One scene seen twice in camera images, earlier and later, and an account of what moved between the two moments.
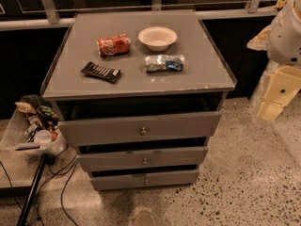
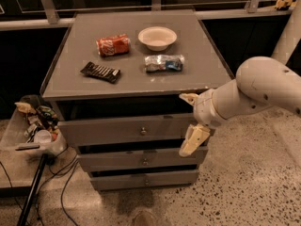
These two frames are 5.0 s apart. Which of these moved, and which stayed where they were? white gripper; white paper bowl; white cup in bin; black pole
Moved: white gripper
Stayed: black pole; white paper bowl; white cup in bin
